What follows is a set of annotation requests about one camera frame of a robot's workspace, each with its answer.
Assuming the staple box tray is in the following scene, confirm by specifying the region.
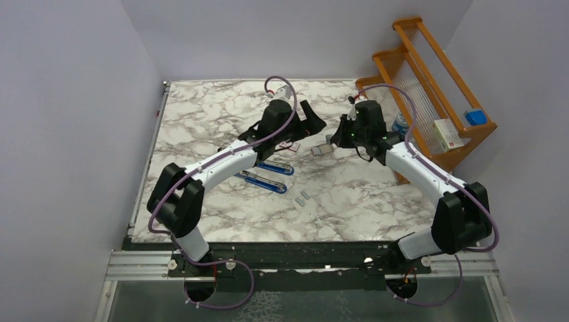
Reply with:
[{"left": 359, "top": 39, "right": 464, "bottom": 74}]
[{"left": 311, "top": 144, "right": 334, "bottom": 156}]

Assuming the blue black stapler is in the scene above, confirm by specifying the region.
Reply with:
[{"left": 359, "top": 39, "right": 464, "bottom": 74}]
[{"left": 256, "top": 160, "right": 295, "bottom": 176}]

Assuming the red white staple box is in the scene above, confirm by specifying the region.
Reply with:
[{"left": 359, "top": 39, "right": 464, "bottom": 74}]
[{"left": 279, "top": 142, "right": 300, "bottom": 152}]

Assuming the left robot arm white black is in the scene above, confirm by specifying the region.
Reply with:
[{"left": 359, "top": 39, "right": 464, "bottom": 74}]
[{"left": 146, "top": 99, "right": 326, "bottom": 276}]

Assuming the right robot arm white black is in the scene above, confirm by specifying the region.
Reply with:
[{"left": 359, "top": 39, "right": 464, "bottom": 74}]
[{"left": 331, "top": 97, "right": 493, "bottom": 273}]

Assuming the blue lidded small jar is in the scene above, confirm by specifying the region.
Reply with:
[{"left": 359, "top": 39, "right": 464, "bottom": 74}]
[{"left": 391, "top": 112, "right": 409, "bottom": 135}]

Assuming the orange wooden tiered rack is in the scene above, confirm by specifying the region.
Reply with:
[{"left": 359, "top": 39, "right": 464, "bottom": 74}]
[{"left": 356, "top": 17, "right": 497, "bottom": 172}]

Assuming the white red carton box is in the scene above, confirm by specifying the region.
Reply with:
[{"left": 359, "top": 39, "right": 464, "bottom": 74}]
[{"left": 432, "top": 119, "right": 464, "bottom": 152}]

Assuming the blue block on rack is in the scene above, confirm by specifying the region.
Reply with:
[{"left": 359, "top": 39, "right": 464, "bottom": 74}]
[{"left": 464, "top": 109, "right": 488, "bottom": 126}]

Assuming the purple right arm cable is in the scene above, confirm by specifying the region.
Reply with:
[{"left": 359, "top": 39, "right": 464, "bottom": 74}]
[{"left": 348, "top": 83, "right": 501, "bottom": 307}]

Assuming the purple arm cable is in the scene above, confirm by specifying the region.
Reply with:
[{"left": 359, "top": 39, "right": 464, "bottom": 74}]
[
  {"left": 348, "top": 83, "right": 501, "bottom": 307},
  {"left": 147, "top": 75, "right": 299, "bottom": 311}
]

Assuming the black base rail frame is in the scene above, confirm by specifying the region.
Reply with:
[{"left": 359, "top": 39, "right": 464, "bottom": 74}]
[{"left": 105, "top": 241, "right": 500, "bottom": 293}]

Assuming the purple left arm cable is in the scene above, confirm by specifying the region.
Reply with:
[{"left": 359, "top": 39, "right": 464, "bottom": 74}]
[{"left": 147, "top": 75, "right": 299, "bottom": 311}]

